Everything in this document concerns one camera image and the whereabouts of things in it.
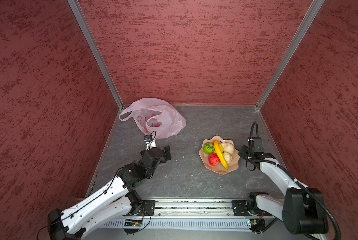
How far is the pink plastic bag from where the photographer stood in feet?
3.10

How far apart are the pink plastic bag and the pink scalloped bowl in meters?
0.23

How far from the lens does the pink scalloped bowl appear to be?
847 millimetres
